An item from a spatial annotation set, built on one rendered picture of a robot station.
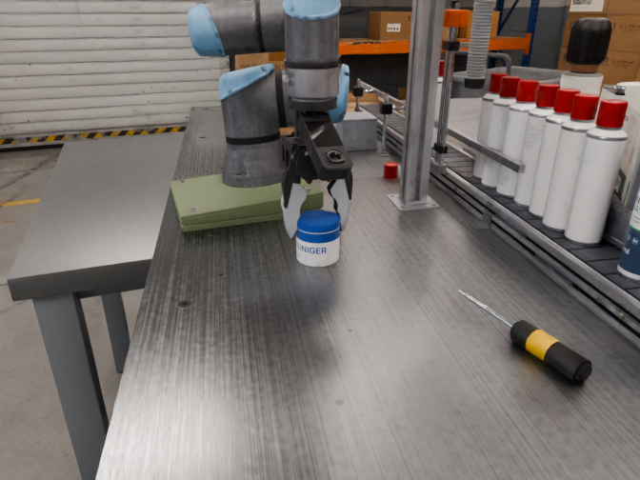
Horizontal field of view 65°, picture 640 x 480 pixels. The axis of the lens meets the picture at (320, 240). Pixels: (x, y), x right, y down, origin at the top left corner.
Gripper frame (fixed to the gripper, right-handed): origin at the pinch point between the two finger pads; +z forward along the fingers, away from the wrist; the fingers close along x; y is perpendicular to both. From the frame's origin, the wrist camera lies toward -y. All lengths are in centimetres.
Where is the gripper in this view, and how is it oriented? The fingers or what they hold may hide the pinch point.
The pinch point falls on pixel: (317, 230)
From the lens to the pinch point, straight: 80.0
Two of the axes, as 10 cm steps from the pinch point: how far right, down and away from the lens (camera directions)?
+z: 0.0, 9.1, 4.2
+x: -9.4, 1.4, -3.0
